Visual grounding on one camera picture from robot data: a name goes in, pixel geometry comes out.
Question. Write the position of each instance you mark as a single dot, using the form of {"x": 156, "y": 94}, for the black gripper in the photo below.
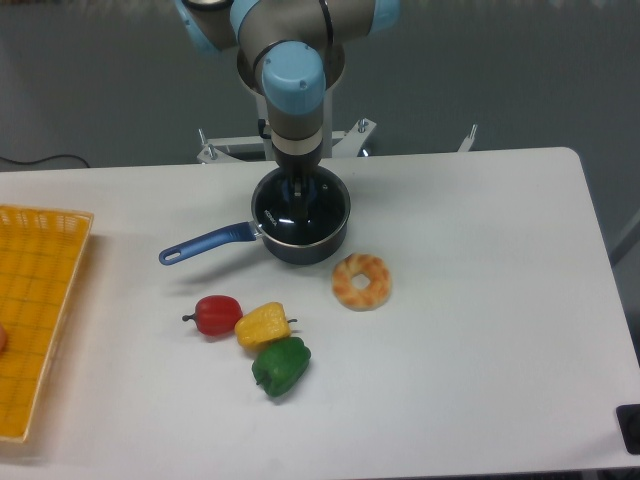
{"x": 297, "y": 157}

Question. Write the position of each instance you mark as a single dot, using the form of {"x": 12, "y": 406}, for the glass lid blue knob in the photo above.
{"x": 328, "y": 208}

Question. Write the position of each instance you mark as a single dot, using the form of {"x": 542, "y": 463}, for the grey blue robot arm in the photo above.
{"x": 286, "y": 49}

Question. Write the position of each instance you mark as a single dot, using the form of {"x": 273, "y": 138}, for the yellow bell pepper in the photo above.
{"x": 263, "y": 326}

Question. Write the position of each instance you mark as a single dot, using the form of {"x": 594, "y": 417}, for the red bell pepper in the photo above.
{"x": 215, "y": 315}

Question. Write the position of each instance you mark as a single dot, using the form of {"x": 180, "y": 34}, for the green bell pepper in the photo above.
{"x": 278, "y": 368}

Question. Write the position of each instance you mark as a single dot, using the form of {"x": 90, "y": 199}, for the yellow woven basket tray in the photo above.
{"x": 41, "y": 252}

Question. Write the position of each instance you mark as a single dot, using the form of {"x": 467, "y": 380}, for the black device table corner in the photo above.
{"x": 629, "y": 422}

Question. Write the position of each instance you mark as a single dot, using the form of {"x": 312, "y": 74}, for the dark saucepan blue handle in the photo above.
{"x": 249, "y": 231}

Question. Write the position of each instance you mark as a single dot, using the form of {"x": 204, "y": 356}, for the white metal base frame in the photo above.
{"x": 344, "y": 144}

